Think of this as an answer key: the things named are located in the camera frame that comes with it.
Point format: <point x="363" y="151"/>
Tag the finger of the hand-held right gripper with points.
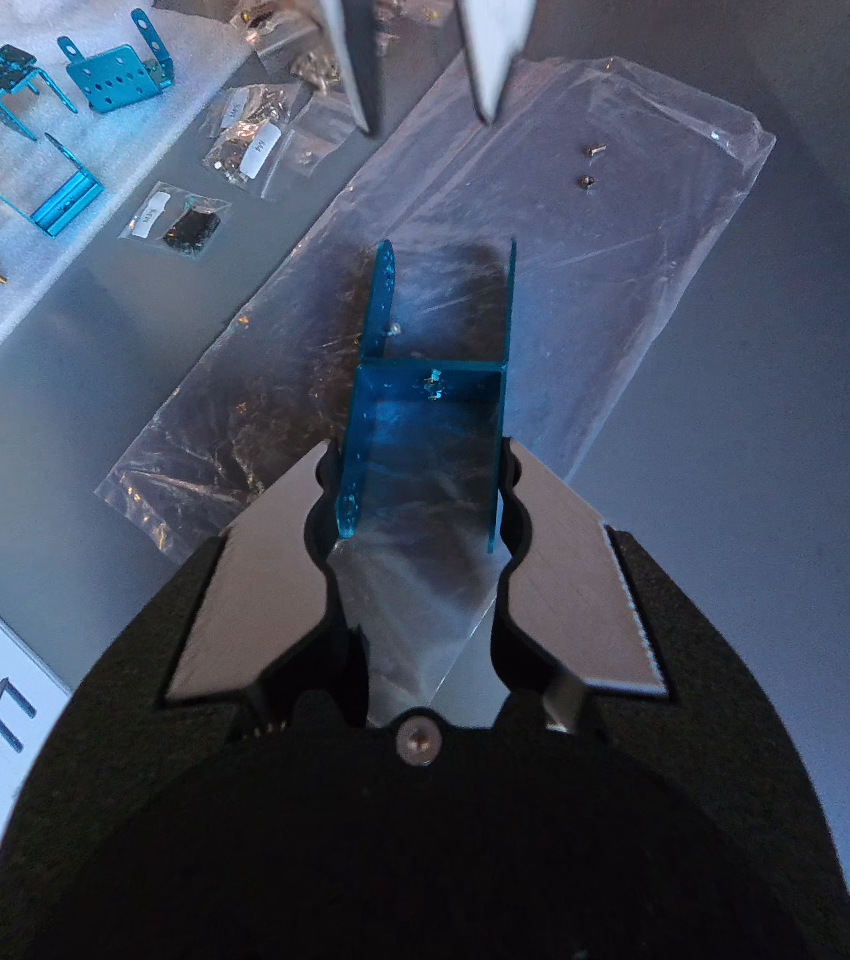
<point x="342" y="45"/>
<point x="496" y="45"/>

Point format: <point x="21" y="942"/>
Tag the blue H-shaped metal bracket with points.
<point x="425" y="420"/>

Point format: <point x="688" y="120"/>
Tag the white foam sheet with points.
<point x="200" y="67"/>

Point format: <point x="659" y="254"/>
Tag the blue long U bracket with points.
<point x="69" y="202"/>

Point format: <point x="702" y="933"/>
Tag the group of small zip bags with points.
<point x="252" y="150"/>

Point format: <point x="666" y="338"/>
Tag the clear plastic bag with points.
<point x="620" y="247"/>

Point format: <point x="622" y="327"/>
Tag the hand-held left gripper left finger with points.
<point x="252" y="600"/>

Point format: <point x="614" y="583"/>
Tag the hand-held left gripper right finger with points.
<point x="582" y="600"/>

